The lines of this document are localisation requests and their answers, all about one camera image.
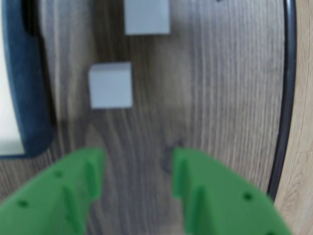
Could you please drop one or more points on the white cube stone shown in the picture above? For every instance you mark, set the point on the white cube stone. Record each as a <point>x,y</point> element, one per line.
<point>146,17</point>
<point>111,85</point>

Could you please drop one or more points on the white grid go board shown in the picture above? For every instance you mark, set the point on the white grid go board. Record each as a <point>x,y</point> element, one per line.
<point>22,85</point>

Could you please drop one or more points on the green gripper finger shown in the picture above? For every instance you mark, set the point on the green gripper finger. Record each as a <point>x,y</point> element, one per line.
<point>225,208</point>
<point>53,195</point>

